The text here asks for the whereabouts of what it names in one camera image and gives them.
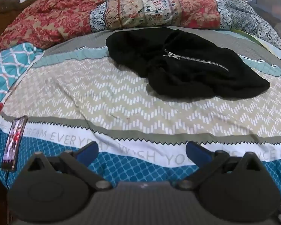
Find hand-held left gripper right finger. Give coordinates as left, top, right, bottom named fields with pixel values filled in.
left=176, top=141, right=264, bottom=191

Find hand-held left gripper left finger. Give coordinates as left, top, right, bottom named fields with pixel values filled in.
left=26, top=141, right=113, bottom=191

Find black pants with zipper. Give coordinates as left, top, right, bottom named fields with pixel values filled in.
left=106, top=27, right=271, bottom=99

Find smartphone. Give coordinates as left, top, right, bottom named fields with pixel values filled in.
left=1, top=115, right=29, bottom=171

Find teal lattice pillow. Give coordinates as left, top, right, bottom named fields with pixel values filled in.
left=0, top=43, right=45, bottom=122

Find cream green cloth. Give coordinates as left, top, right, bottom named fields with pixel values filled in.
left=232, top=29, right=281, bottom=62

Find red floral patchwork quilt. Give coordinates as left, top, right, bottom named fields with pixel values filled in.
left=0, top=0, right=281, bottom=53

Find carved wooden headboard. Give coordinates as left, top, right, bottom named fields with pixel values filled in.
left=0, top=0, right=41, bottom=60

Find clear plastic storage bin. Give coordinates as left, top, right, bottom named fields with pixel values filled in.
left=245, top=0, right=281, bottom=50

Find black phone cable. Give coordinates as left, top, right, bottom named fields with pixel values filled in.
left=4, top=169, right=12, bottom=190

